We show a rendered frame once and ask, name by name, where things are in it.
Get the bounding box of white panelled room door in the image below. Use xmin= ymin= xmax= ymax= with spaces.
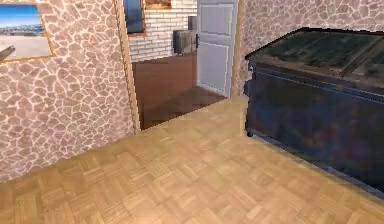
xmin=195 ymin=0 xmax=239 ymax=98

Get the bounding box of dark blue-black chest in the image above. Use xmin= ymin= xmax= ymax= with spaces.
xmin=243 ymin=27 xmax=384 ymax=200

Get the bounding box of blue framed picture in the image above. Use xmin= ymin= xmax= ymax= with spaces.
xmin=122 ymin=0 xmax=147 ymax=37

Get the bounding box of framed beach landscape picture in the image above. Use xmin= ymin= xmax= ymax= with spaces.
xmin=0 ymin=0 xmax=56 ymax=64

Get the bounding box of orange framed picture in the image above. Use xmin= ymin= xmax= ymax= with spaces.
xmin=143 ymin=0 xmax=173 ymax=11

